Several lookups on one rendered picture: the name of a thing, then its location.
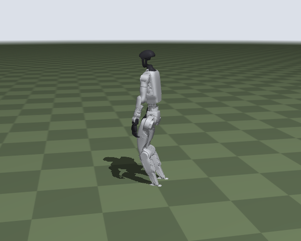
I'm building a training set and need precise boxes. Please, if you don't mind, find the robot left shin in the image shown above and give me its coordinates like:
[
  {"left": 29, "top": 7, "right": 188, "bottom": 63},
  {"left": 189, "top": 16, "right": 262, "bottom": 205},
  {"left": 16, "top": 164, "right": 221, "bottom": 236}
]
[{"left": 139, "top": 152, "right": 159, "bottom": 186}]

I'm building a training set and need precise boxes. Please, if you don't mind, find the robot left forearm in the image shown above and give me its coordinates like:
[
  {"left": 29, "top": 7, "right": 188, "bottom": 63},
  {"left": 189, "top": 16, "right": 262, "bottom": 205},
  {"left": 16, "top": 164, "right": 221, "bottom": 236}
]
[{"left": 132, "top": 96, "right": 143, "bottom": 123}]

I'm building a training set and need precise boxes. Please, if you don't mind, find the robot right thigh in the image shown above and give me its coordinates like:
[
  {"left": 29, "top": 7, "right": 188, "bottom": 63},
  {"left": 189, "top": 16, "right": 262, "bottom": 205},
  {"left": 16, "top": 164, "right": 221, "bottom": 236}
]
[{"left": 146, "top": 117, "right": 161, "bottom": 155}]

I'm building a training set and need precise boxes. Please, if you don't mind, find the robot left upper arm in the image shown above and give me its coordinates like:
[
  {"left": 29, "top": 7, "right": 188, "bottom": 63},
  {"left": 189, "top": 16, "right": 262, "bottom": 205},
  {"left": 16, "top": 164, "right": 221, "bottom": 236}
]
[{"left": 139, "top": 73, "right": 151, "bottom": 103}]

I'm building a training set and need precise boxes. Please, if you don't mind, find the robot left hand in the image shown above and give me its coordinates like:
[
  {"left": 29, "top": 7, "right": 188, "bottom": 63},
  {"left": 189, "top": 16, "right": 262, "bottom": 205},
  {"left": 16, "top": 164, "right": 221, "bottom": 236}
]
[{"left": 131, "top": 119, "right": 140, "bottom": 138}]

